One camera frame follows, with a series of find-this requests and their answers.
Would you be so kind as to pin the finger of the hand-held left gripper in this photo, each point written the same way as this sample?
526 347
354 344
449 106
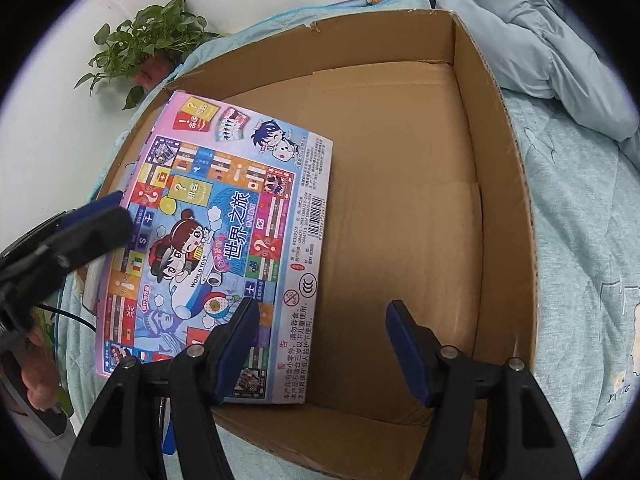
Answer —
75 240
100 207

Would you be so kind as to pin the light green quilted blanket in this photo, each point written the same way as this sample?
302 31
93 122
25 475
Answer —
575 235

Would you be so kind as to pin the light blue puffer jacket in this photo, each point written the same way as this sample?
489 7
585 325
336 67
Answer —
540 35

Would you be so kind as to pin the large cardboard box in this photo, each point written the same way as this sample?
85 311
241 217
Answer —
400 210

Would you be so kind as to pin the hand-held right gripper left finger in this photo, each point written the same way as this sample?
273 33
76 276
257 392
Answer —
235 350

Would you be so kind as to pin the colourful board game box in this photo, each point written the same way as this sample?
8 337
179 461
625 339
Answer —
225 210

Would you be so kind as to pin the small potted green plant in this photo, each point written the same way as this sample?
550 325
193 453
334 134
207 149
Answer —
150 45

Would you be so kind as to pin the person's left hand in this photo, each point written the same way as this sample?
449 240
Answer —
40 370

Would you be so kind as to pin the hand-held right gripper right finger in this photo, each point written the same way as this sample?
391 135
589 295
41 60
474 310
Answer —
407 355

